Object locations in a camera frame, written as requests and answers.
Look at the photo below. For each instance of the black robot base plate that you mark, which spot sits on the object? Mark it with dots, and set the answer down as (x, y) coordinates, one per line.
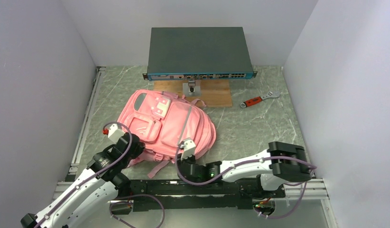
(145, 195)

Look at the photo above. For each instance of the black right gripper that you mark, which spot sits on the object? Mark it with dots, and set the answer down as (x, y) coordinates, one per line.
(185, 159)

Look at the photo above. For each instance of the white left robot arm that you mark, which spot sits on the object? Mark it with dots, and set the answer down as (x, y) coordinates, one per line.
(100, 182)

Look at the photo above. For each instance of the dark grey network switch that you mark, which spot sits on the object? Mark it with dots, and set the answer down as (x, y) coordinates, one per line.
(198, 53)

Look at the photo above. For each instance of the aluminium frame rail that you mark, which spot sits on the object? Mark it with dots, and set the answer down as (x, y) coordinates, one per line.
(100, 71)

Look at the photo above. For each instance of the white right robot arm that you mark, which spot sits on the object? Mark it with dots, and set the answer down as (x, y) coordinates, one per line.
(281, 163)

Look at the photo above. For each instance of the pink school backpack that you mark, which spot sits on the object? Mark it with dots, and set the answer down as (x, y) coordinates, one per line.
(162, 120)

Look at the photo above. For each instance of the red handled adjustable wrench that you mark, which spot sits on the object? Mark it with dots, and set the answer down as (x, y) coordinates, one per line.
(259, 99)

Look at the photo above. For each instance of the brown wooden board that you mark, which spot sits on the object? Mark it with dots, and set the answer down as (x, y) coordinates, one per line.
(214, 93)

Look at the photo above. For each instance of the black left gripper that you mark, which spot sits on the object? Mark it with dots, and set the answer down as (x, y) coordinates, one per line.
(138, 149)

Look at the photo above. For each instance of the grey metal switch stand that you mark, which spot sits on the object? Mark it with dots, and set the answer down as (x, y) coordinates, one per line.
(192, 88)

